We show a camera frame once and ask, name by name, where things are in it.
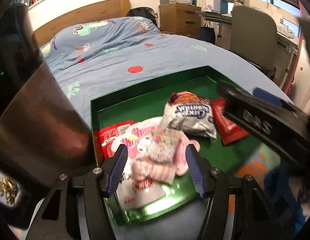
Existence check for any small red snack packet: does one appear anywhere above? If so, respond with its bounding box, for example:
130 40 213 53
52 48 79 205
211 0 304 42
212 98 249 145

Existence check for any white blue cookie bag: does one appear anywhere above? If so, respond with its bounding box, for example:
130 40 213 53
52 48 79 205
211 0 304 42
160 91 217 139

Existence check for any long red white snack packet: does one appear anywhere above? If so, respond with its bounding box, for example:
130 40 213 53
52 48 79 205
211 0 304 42
98 119 171 212

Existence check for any pink white cartoon packet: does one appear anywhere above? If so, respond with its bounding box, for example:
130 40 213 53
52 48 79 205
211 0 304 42
107 116 201 185

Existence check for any right gloved hand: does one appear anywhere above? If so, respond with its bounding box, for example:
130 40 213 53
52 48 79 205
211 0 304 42
263 166 310 237

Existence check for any cluttered desk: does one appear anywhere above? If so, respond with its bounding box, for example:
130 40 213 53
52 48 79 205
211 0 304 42
196 6 298 69

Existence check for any grey office chair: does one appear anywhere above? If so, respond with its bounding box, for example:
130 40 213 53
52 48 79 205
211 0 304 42
230 5 278 80

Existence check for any brown foil snack bag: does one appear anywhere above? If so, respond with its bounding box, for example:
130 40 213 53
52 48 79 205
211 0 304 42
0 176 18 206

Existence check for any black grey cylindrical appliance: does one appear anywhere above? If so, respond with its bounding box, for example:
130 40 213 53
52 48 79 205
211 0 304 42
0 3 96 230

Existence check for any wooden drawer cabinet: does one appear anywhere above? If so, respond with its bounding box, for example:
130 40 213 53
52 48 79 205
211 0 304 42
159 3 202 39

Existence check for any green shallow tray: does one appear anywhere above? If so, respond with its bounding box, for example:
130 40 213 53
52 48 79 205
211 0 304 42
90 65 282 227

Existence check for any black bag by bed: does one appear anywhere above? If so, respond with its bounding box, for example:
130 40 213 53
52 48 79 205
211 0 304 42
126 7 158 27

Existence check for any blue patterned bedspread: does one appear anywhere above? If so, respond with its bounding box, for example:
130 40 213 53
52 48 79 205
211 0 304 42
40 17 288 239

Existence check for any wooden headboard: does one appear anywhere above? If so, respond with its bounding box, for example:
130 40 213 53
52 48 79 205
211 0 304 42
33 0 130 46

